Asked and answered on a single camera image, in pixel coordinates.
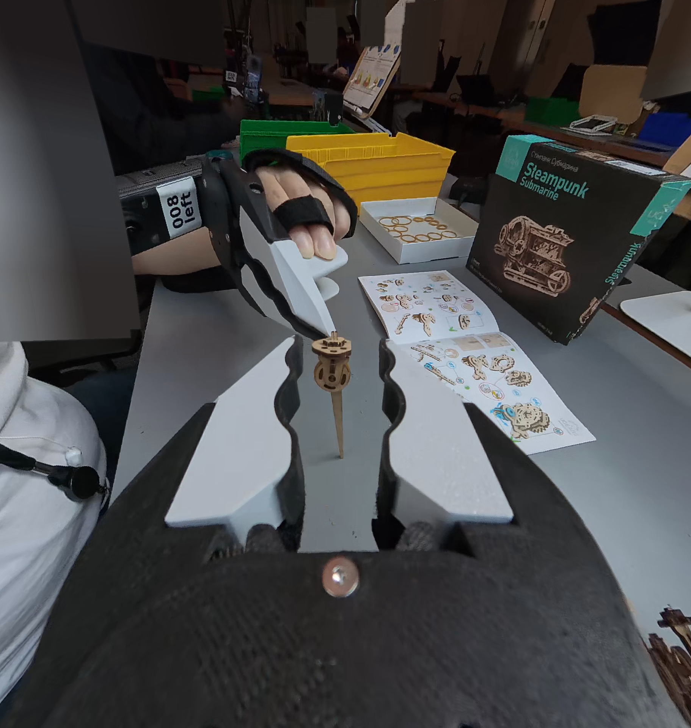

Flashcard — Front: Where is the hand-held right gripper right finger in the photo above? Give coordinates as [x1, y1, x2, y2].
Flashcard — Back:
[377, 338, 517, 535]

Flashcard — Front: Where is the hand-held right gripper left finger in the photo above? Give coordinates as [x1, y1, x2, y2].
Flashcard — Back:
[163, 334, 306, 544]

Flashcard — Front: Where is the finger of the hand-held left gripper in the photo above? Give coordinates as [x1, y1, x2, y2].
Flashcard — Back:
[236, 264, 320, 341]
[237, 205, 337, 340]

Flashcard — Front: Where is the small wooden model assembly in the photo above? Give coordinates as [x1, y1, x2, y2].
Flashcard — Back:
[311, 331, 353, 393]

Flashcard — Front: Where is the pointed wooden stick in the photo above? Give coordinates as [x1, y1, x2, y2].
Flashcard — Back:
[331, 391, 346, 459]

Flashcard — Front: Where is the person's left forearm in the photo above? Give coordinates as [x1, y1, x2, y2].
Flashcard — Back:
[130, 224, 224, 278]

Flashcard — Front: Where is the grey desk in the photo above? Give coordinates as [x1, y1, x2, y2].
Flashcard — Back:
[109, 210, 691, 626]

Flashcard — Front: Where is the person's left hand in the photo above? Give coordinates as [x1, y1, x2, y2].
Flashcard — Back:
[256, 166, 352, 261]

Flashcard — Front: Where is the green plastic bin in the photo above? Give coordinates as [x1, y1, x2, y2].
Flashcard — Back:
[239, 119, 356, 166]
[523, 96, 581, 127]

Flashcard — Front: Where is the open instruction booklet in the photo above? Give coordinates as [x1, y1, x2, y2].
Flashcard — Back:
[358, 270, 597, 456]

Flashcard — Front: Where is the white cardboard tray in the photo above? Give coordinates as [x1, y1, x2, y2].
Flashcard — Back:
[358, 197, 478, 265]

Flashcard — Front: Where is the yellow plastic bin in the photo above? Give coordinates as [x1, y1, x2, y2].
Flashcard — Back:
[286, 132, 457, 212]

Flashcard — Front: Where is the pile of wooden rings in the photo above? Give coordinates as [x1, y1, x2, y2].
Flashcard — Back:
[378, 214, 459, 244]

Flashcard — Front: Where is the instruction sign stand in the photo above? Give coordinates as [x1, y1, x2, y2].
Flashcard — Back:
[620, 272, 691, 348]
[341, 44, 404, 121]

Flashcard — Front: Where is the black device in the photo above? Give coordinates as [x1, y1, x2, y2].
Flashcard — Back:
[452, 173, 497, 208]

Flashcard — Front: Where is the black model kit box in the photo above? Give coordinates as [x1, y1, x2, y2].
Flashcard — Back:
[466, 135, 691, 346]

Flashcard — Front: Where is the person's white shirt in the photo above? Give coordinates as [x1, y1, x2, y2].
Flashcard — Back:
[0, 341, 108, 706]

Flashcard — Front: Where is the cardboard box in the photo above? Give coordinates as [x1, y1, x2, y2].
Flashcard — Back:
[579, 64, 648, 123]

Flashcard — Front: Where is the blue plastic bin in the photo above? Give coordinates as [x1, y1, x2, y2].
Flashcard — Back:
[653, 111, 691, 147]

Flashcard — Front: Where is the white earphone cable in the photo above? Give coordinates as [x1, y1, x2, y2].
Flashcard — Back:
[0, 432, 85, 463]

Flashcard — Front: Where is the large wooden model frame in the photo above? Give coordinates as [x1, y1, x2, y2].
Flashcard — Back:
[644, 606, 691, 728]

